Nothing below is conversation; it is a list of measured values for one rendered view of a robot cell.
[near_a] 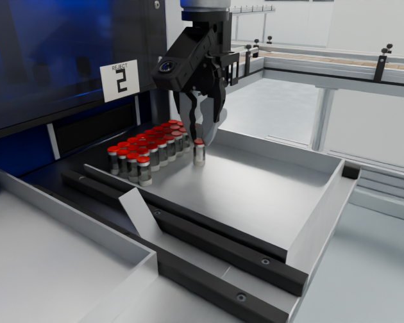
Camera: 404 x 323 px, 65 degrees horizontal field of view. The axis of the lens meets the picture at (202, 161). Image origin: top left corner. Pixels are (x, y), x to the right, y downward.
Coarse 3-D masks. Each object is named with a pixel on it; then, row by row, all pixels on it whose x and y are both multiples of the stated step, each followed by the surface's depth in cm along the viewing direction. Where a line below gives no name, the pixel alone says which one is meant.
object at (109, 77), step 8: (120, 64) 56; (128, 64) 57; (136, 64) 59; (104, 72) 53; (112, 72) 55; (120, 72) 56; (128, 72) 58; (136, 72) 59; (104, 80) 54; (112, 80) 55; (128, 80) 58; (136, 80) 60; (104, 88) 54; (112, 88) 56; (128, 88) 59; (136, 88) 60; (104, 96) 54; (112, 96) 56; (120, 96) 57
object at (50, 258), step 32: (0, 192) 49; (32, 192) 45; (0, 224) 42; (32, 224) 42; (64, 224) 42; (96, 224) 38; (0, 256) 37; (32, 256) 37; (64, 256) 37; (96, 256) 37; (128, 256) 36; (0, 288) 33; (32, 288) 33; (64, 288) 33; (96, 288) 33; (128, 288) 31; (0, 320) 30; (32, 320) 30; (64, 320) 30; (96, 320) 28
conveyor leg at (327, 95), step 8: (328, 88) 124; (336, 88) 123; (328, 96) 128; (320, 104) 131; (328, 104) 129; (320, 112) 132; (328, 112) 131; (320, 120) 133; (328, 120) 133; (320, 128) 134; (320, 136) 136; (312, 144) 140; (320, 144) 137
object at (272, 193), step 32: (192, 160) 59; (224, 160) 59; (256, 160) 59; (288, 160) 58; (320, 160) 55; (160, 192) 49; (192, 192) 49; (224, 192) 49; (256, 192) 49; (288, 192) 49; (320, 192) 49; (224, 224) 37; (256, 224) 42; (288, 224) 42; (288, 256) 34
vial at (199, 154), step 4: (196, 148) 56; (200, 148) 55; (204, 148) 56; (196, 152) 56; (200, 152) 55; (204, 152) 56; (196, 156) 56; (200, 156) 56; (204, 156) 56; (196, 160) 56; (200, 160) 56; (204, 160) 57; (196, 164) 57; (200, 164) 57; (204, 164) 57
